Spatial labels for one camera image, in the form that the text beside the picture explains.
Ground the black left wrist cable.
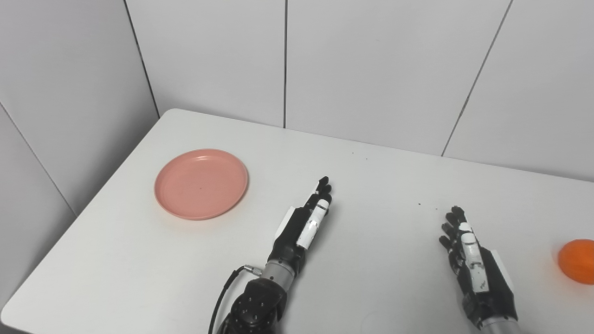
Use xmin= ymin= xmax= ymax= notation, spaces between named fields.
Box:
xmin=207 ymin=264 xmax=263 ymax=334

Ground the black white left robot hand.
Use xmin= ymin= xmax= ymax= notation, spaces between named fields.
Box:
xmin=267 ymin=176 xmax=333 ymax=276

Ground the pink round plate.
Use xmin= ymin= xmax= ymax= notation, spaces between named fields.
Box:
xmin=154 ymin=148 xmax=250 ymax=221

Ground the orange fruit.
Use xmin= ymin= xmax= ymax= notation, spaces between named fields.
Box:
xmin=557 ymin=239 xmax=594 ymax=285

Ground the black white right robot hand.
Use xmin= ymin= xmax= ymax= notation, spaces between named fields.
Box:
xmin=438 ymin=206 xmax=519 ymax=330

